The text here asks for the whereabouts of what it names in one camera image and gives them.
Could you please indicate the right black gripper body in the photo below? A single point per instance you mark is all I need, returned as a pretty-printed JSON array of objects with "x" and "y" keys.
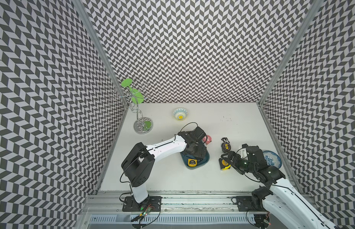
[{"x": 248, "y": 166}]

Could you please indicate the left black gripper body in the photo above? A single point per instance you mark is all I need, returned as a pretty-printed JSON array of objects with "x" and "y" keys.
[{"x": 197, "y": 151}]

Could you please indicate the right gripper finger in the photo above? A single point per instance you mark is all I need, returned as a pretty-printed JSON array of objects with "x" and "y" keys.
[
  {"x": 230, "y": 156},
  {"x": 234, "y": 163}
]

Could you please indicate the yellow black tape measure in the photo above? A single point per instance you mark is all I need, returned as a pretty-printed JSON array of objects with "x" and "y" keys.
[{"x": 223, "y": 164}]

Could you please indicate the small black tape measure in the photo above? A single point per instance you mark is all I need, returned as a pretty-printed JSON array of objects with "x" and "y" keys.
[{"x": 225, "y": 146}]

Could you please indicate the pink tape measure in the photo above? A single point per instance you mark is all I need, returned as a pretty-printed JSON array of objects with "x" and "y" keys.
[{"x": 207, "y": 139}]

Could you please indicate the teal plastic storage box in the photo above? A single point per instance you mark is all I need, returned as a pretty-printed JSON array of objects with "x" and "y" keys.
[{"x": 201, "y": 161}]

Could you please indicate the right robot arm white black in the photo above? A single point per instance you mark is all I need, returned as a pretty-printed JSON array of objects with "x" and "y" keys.
[{"x": 276, "y": 195}]

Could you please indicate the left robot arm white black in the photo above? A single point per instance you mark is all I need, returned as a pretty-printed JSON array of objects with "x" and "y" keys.
[{"x": 138, "y": 164}]

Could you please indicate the yellow square tape measure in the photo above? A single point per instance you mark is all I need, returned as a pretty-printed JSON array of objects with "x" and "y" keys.
[{"x": 192, "y": 163}]

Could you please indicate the blue patterned plate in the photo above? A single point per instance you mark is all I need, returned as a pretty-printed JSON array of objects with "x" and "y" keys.
[{"x": 272, "y": 159}]

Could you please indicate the yellow patterned bowl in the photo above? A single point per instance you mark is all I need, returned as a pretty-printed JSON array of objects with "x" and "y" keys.
[{"x": 180, "y": 113}]

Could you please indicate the lower green plastic cup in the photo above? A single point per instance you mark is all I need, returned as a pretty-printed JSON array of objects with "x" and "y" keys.
[{"x": 137, "y": 97}]

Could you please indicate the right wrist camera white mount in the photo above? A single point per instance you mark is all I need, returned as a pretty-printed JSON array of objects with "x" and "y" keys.
[{"x": 243, "y": 151}]

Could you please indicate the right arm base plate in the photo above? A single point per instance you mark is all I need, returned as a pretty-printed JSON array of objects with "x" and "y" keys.
[{"x": 246, "y": 203}]

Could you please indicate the metal wire cup stand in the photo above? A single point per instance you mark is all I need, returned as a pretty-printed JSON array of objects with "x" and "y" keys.
[{"x": 142, "y": 125}]

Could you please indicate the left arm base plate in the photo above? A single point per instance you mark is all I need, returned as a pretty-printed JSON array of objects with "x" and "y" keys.
[{"x": 152, "y": 202}]

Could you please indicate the aluminium front rail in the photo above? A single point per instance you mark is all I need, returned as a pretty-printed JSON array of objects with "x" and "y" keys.
[{"x": 188, "y": 202}]

